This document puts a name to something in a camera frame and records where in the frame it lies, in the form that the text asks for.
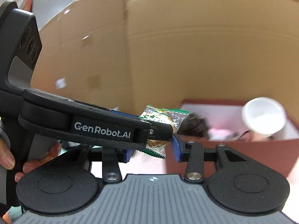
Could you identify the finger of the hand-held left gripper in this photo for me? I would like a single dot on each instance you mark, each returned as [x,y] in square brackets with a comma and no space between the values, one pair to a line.
[125,115]
[163,130]

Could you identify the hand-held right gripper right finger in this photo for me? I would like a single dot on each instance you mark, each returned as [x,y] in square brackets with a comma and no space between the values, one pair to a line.
[177,149]

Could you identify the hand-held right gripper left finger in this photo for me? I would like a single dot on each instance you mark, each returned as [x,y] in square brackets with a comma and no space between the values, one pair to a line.
[128,156]

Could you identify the green snack packet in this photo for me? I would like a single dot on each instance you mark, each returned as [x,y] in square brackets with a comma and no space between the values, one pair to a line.
[163,116]

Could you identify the red-brown cardboard box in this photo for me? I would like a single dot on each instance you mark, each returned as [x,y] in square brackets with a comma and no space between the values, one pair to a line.
[257,154]

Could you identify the translucent plastic cup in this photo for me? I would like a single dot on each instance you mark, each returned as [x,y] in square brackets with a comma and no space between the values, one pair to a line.
[264,116]

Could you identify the person's left hand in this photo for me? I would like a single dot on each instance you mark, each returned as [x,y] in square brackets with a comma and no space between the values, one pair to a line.
[7,158]

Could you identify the pink towel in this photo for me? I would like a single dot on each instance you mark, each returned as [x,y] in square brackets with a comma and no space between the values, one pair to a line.
[144,166]

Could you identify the white paper label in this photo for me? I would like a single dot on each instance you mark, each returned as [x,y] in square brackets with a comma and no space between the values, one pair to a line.
[60,83]

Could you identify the large cardboard panel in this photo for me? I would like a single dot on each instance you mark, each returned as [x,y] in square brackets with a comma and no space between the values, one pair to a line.
[186,51]

